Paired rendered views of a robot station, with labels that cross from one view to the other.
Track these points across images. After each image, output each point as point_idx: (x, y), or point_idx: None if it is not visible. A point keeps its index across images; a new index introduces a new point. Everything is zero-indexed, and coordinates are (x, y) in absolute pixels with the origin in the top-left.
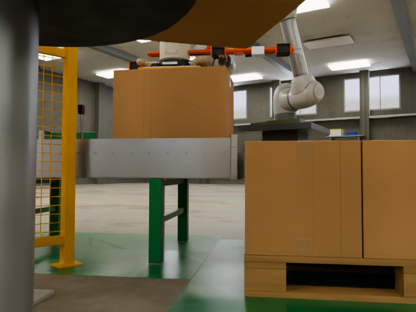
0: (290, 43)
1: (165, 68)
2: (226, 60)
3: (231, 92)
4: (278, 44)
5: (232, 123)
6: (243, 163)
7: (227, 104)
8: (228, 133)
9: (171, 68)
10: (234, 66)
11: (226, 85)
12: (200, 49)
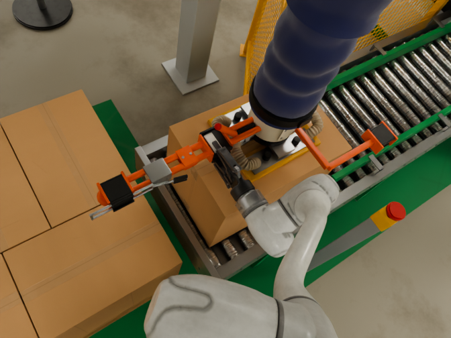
0: (97, 183)
1: (239, 97)
2: (227, 181)
3: (199, 190)
4: (119, 174)
5: (203, 220)
6: (186, 245)
7: (174, 163)
8: (175, 184)
9: (233, 100)
10: (247, 227)
11: (172, 146)
12: (235, 124)
